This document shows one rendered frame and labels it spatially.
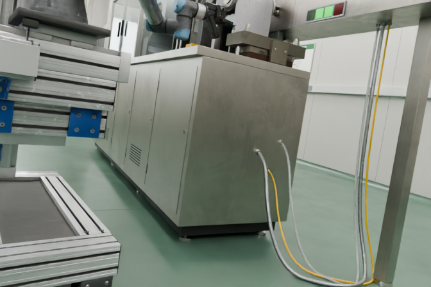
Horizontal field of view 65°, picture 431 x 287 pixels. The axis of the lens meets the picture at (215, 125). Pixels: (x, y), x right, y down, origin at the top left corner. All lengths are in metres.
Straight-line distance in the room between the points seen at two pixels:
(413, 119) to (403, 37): 2.85
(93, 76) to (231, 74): 0.72
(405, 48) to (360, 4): 2.70
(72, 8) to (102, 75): 0.19
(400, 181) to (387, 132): 2.67
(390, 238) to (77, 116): 1.32
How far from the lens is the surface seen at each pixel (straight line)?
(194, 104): 1.48
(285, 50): 1.78
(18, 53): 0.87
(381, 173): 4.29
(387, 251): 1.69
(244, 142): 1.61
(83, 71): 1.02
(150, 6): 1.61
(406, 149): 1.61
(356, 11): 1.70
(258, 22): 1.97
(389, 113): 4.29
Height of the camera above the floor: 0.66
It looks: 3 degrees down
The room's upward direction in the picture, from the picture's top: 8 degrees clockwise
